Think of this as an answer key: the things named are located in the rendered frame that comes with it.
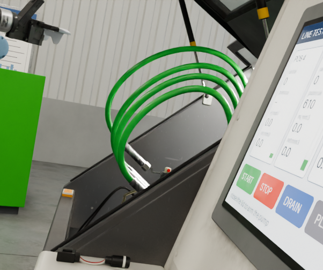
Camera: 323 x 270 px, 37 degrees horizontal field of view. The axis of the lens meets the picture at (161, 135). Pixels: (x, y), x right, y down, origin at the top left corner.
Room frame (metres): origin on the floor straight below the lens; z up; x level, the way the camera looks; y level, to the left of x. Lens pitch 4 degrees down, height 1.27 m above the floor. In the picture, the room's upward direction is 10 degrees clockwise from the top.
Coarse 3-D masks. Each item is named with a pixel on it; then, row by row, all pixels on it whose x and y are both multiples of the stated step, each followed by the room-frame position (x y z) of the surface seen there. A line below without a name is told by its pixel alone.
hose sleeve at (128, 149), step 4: (128, 144) 1.18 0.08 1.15; (124, 148) 1.17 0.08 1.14; (128, 148) 1.17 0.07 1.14; (132, 148) 1.18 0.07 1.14; (128, 152) 1.18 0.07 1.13; (132, 152) 1.18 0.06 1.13; (136, 152) 1.18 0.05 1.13; (132, 156) 1.18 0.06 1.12; (136, 156) 1.18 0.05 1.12; (140, 156) 1.18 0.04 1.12; (136, 160) 1.18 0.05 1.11; (140, 160) 1.18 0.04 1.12; (144, 160) 1.19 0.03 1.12; (140, 164) 1.18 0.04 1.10
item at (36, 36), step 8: (16, 16) 1.59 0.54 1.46; (16, 24) 1.59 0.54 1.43; (32, 24) 1.63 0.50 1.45; (8, 32) 1.62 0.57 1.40; (16, 32) 1.61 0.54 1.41; (24, 32) 1.64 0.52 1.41; (32, 32) 1.63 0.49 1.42; (40, 32) 1.65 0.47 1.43; (24, 40) 1.65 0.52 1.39; (32, 40) 1.65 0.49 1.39; (40, 40) 1.66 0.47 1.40
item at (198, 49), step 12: (180, 48) 1.19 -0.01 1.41; (192, 48) 1.19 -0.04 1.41; (204, 48) 1.20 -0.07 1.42; (144, 60) 1.18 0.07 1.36; (228, 60) 1.21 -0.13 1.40; (132, 72) 1.17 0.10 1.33; (240, 72) 1.21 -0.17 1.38; (120, 84) 1.17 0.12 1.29; (108, 96) 1.17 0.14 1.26; (108, 108) 1.17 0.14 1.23; (108, 120) 1.17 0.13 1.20
